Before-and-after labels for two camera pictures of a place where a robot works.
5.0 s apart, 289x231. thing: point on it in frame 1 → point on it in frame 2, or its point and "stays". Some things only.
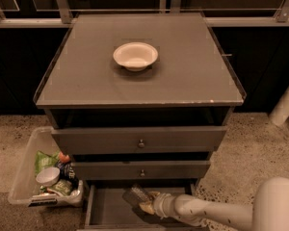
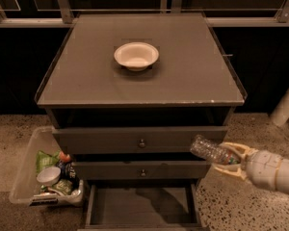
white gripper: (163, 203) → (262, 167)
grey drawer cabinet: (138, 99) stays
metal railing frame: (61, 12) stays
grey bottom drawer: (105, 208) stays
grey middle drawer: (144, 169) stays
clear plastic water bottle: (136, 195) → (223, 153)
